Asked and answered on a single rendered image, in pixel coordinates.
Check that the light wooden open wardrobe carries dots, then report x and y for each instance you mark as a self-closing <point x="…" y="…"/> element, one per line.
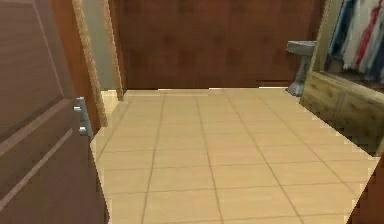
<point x="346" y="103"/>

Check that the hanging clothes in wardrobe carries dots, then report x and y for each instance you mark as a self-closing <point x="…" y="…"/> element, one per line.
<point x="361" y="36"/>

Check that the brown wooden room door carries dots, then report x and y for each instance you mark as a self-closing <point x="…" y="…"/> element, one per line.
<point x="36" y="133"/>

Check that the grey pedestal sink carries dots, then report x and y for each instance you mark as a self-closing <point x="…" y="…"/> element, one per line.
<point x="302" y="60"/>

